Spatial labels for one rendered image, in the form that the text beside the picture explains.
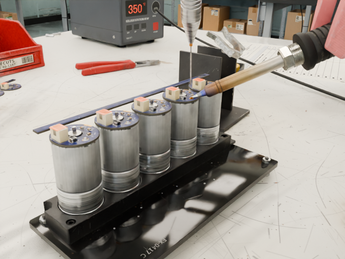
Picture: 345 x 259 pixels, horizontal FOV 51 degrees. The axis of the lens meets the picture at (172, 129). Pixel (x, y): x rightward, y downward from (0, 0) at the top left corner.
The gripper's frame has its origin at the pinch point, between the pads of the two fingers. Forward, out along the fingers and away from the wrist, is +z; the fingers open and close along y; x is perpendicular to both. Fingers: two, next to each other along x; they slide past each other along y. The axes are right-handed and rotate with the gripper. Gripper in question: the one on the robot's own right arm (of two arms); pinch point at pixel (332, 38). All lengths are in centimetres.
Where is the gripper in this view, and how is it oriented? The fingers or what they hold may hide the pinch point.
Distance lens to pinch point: 25.3
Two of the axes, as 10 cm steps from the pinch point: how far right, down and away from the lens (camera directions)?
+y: 0.7, 4.2, -9.1
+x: 8.5, 4.5, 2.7
